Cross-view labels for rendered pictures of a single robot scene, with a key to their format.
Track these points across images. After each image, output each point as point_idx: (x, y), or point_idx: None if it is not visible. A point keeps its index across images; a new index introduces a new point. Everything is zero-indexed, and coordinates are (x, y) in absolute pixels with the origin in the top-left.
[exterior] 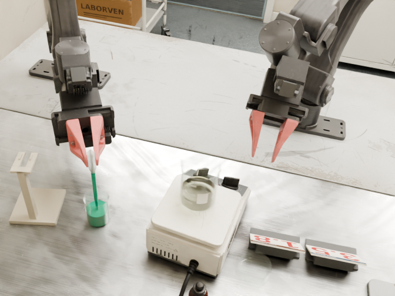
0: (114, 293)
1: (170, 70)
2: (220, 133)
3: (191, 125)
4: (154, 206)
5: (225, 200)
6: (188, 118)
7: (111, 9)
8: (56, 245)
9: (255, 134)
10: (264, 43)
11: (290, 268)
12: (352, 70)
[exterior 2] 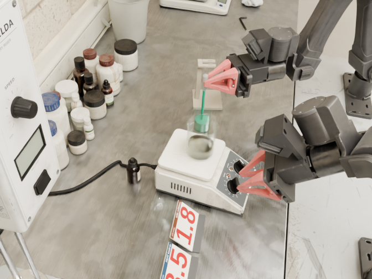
0: (144, 139)
1: None
2: (324, 201)
3: (325, 177)
4: None
5: (201, 168)
6: (335, 176)
7: None
8: (177, 112)
9: (250, 161)
10: (301, 104)
11: (166, 241)
12: None
